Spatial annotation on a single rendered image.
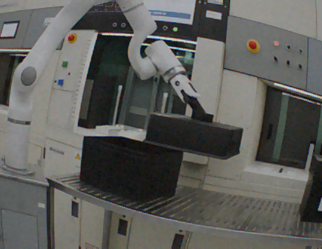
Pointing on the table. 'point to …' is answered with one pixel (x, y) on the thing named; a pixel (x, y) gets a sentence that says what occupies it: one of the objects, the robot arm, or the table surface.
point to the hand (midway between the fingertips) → (200, 113)
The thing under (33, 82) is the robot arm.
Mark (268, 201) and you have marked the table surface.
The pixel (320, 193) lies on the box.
